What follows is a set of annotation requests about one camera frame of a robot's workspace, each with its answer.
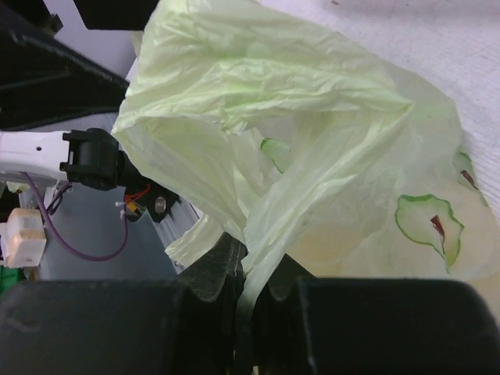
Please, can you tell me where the light green plastic bag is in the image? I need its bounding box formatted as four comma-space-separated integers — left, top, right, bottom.
112, 1, 499, 308

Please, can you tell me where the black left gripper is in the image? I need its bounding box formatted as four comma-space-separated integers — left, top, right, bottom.
0, 0, 161, 132

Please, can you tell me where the white power adapter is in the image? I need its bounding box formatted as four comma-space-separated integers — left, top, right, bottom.
1, 208, 47, 269

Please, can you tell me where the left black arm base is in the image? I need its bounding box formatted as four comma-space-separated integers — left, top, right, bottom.
118, 175, 180, 223

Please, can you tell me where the aluminium table edge rail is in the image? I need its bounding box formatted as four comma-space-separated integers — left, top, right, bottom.
155, 198, 203, 247

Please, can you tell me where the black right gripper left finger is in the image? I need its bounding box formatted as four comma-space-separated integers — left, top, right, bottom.
1, 234, 246, 374

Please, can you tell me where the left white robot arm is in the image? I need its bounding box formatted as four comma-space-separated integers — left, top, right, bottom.
1, 1, 154, 191

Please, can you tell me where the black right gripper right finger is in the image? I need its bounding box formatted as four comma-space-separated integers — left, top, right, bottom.
254, 257, 499, 374

